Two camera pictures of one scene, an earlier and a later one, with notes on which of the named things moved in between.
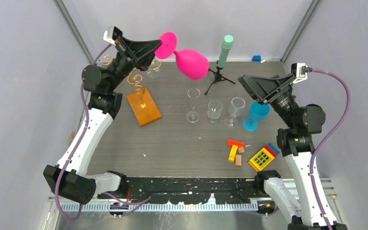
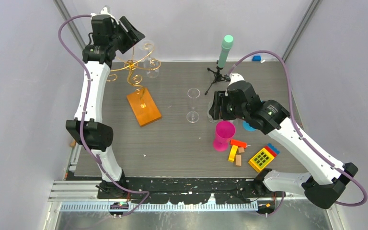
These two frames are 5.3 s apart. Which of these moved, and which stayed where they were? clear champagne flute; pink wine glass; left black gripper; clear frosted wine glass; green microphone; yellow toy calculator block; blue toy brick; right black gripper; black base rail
Moved: right black gripper; left black gripper; pink wine glass
Stayed: blue toy brick; black base rail; green microphone; clear frosted wine glass; yellow toy calculator block; clear champagne flute
